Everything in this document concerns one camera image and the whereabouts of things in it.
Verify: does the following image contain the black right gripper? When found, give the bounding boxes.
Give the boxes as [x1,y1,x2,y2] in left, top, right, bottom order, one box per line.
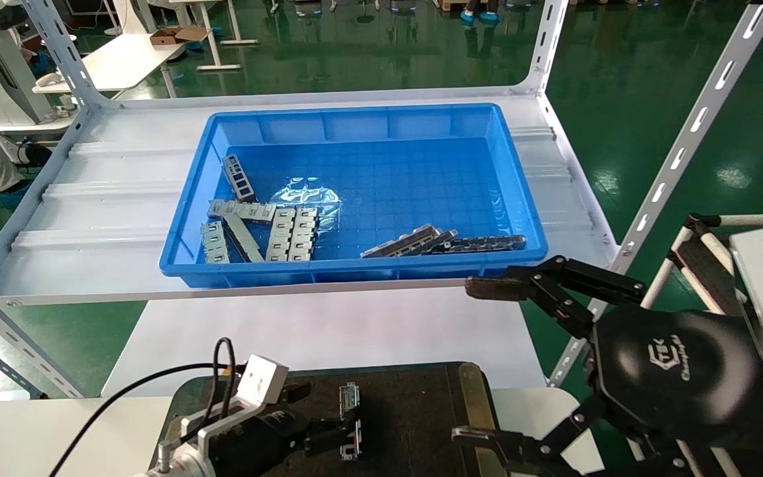
[451,255,763,477]

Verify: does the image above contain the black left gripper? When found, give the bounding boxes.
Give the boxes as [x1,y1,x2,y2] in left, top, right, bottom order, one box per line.
[209,381,356,477]

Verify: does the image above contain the dark long metal part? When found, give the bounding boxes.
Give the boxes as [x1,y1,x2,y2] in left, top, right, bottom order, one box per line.
[338,382,364,460]

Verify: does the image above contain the black foam container tray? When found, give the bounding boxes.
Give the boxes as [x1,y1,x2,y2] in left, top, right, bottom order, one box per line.
[150,361,508,477]

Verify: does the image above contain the black long metal part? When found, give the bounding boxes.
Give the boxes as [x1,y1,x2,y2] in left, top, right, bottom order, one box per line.
[444,235,528,254]

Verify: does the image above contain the dark slotted metal part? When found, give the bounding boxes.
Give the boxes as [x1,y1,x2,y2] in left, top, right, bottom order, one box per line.
[223,154,258,203]

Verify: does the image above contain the clear plastic bag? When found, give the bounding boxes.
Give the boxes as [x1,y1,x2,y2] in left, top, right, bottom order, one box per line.
[269,178,344,231]

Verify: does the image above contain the large blue plastic bin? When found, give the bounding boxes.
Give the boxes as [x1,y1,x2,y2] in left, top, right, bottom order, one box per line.
[158,103,550,289]

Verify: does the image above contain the white metal shelf rack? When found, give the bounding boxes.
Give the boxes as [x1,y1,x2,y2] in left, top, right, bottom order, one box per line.
[0,0,763,398]

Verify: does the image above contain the white desk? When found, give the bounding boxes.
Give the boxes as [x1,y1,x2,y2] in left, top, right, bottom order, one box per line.
[32,33,187,95]

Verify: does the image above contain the open cardboard box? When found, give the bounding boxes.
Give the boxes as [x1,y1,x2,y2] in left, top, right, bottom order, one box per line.
[150,25,210,46]

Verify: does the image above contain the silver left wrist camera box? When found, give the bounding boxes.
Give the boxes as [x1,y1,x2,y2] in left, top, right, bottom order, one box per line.
[179,354,289,438]

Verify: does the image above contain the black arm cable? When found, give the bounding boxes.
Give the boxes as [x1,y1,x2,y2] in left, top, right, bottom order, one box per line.
[50,338,238,477]

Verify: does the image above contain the white desk leg frame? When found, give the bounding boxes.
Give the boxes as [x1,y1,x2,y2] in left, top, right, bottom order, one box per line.
[170,0,260,72]

